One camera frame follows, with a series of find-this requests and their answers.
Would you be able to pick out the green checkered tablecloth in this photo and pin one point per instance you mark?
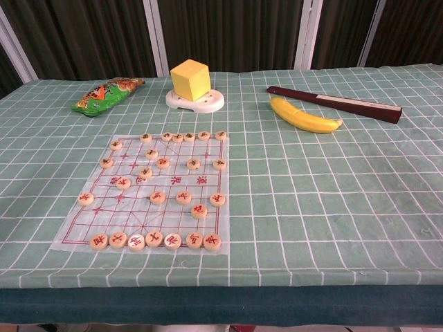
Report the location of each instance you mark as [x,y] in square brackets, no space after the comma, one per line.
[311,193]

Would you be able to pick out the translucent Chinese chess board sheet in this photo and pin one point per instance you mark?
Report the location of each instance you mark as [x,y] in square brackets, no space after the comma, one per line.
[138,211]

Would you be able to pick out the yellow toy banana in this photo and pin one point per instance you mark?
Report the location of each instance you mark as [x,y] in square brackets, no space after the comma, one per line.
[304,117]

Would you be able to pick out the wooden chess piece red character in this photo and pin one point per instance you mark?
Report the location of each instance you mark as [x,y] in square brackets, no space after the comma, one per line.
[183,197]
[123,183]
[98,241]
[172,240]
[86,198]
[199,211]
[117,239]
[194,240]
[136,241]
[157,198]
[154,238]
[217,199]
[212,241]

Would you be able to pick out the yellow cube block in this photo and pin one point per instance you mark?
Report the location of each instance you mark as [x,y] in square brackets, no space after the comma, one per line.
[188,81]

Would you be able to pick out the green orange snack bag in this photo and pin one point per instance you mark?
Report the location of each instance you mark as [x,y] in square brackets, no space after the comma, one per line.
[104,97]

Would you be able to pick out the dark green table skirt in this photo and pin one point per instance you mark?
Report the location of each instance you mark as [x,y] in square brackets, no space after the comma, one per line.
[221,306]

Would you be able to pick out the dark red folded fan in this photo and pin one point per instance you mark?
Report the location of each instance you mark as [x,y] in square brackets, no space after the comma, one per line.
[332,102]

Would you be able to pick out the white round plastic base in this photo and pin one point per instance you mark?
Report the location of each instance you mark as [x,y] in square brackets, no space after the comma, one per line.
[211,102]

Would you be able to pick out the white frame post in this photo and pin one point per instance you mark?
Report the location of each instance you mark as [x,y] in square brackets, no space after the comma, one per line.
[155,38]
[17,45]
[371,32]
[308,34]

